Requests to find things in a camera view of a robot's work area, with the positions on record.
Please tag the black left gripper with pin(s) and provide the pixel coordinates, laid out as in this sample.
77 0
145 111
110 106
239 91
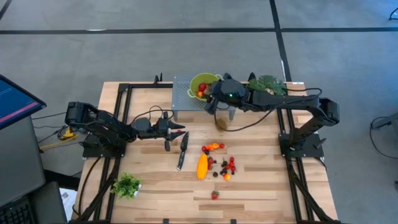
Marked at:
144 129

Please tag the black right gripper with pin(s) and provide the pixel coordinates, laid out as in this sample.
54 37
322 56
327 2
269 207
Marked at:
231 91

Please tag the large red toy tomato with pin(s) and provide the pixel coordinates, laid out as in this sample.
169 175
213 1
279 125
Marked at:
202 86

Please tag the green plastic colander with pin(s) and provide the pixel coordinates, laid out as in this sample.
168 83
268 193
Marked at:
193 82

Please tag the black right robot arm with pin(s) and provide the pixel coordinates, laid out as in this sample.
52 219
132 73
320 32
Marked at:
295 101

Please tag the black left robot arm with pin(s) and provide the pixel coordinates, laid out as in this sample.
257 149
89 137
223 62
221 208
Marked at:
102 127

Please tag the black kitchen knife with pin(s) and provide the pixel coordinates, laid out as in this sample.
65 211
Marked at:
184 146

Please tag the grey perforated metal shelf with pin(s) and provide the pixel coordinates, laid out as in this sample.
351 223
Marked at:
182 99

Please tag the brown toy kiwi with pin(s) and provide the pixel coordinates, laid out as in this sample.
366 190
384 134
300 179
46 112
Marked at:
221 124

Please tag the potted monstera plant white pot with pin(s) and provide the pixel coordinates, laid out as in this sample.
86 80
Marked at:
267 84

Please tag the yellow toy squash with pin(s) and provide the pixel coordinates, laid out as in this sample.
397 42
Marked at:
202 166

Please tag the small green leafy plant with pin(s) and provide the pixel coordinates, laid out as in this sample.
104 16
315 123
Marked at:
126 186

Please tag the white paper sheet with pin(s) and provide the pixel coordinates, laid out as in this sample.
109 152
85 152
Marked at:
68 202

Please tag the blue screen monitor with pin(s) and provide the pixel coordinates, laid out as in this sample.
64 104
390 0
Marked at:
12 102

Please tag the black floor stand leg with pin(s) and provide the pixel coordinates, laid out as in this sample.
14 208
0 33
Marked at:
394 15

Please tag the black keyboard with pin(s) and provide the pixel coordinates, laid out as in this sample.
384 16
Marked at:
14 214

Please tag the black aluminium rig frame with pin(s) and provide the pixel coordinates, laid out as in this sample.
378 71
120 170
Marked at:
146 85

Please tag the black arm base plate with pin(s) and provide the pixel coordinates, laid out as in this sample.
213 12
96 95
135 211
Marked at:
306 151
93 152

